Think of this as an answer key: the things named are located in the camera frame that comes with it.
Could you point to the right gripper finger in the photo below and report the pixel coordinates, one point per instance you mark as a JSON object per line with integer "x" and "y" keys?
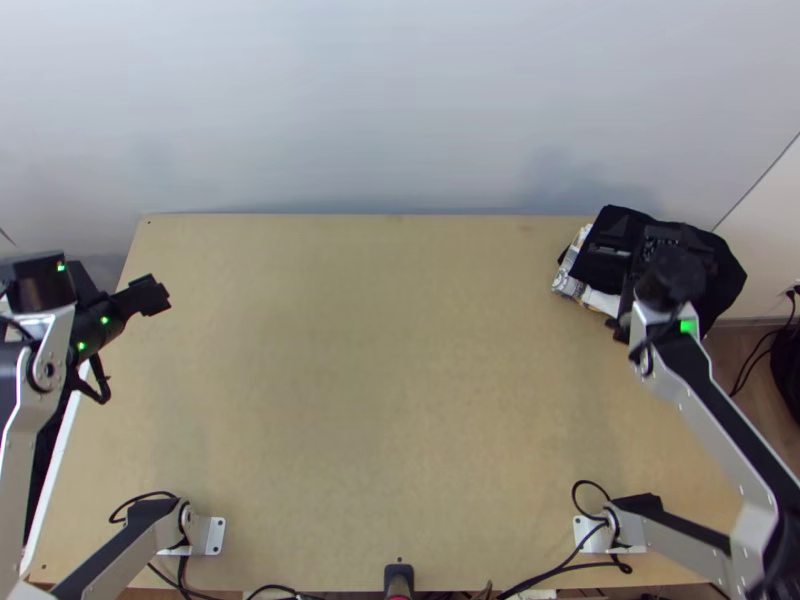
{"x": 617, "y": 230}

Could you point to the pile of folded clothes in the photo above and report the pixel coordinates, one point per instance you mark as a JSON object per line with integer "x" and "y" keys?
{"x": 572, "y": 281}

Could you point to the black t-shirt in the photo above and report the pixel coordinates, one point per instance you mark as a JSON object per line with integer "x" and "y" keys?
{"x": 725, "y": 281}

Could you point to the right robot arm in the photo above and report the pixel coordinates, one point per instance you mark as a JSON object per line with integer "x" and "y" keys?
{"x": 700, "y": 387}

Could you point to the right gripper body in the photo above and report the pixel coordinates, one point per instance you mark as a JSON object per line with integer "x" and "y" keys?
{"x": 675, "y": 245}

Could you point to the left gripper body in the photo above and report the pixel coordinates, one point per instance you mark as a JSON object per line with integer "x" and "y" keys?
{"x": 147, "y": 300}

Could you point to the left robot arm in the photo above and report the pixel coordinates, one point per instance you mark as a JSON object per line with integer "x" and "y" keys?
{"x": 25, "y": 400}

